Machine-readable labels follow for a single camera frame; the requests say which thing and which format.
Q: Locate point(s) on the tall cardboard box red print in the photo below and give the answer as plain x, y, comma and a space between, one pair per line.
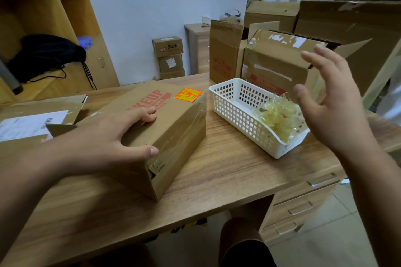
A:
224, 54

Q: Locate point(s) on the small cardboard box white label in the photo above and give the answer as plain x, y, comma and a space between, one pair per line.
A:
170, 63

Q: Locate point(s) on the grey metal tube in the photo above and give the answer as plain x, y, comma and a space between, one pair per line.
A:
7, 76

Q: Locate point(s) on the wooden desk drawer unit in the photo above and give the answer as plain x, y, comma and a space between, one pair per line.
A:
297, 207

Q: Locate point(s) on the plain brown cardboard box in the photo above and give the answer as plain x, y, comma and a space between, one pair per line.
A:
269, 13

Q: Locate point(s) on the large brown cardboard box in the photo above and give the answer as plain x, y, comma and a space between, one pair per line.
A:
363, 22

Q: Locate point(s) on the blue crumpled glove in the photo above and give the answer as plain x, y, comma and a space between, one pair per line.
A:
85, 42

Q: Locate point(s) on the open cardboard box taped flap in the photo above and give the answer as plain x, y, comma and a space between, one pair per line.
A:
275, 60

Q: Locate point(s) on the white plastic lattice basket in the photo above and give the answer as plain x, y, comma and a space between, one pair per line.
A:
238, 110

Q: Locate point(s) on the crumpled clear tape wad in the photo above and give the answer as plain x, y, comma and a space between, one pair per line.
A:
280, 118

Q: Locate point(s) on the person's right forearm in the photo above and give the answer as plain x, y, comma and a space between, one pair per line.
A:
376, 198

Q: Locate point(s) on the person's right middle finger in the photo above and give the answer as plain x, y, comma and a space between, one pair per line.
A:
332, 55

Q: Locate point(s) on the person's left forearm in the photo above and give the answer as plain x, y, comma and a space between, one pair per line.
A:
22, 188

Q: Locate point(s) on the person's right thumb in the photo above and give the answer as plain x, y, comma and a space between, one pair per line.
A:
303, 97

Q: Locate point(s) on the taped cardboard box orange sticker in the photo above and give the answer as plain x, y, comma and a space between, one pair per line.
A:
175, 126

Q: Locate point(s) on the open cardboard box white label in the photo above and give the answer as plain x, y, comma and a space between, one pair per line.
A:
28, 119

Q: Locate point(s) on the wooden shelf unit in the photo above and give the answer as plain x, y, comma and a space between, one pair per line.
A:
37, 0

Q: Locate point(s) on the person's left hand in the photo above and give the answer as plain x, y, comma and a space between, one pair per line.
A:
94, 144

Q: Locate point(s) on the small cardboard box red label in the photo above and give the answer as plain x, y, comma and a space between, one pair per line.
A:
167, 46

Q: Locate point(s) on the person's left middle finger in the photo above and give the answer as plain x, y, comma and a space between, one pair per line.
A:
141, 110

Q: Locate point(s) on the small flat cardboard box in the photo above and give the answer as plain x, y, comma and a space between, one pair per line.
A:
172, 74

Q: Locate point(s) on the person's left thumb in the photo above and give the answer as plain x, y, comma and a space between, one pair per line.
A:
141, 153

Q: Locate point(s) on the small wooden cabinet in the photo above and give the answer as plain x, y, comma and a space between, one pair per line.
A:
197, 47

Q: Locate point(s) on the person's right hand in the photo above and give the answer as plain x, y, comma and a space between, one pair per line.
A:
338, 113

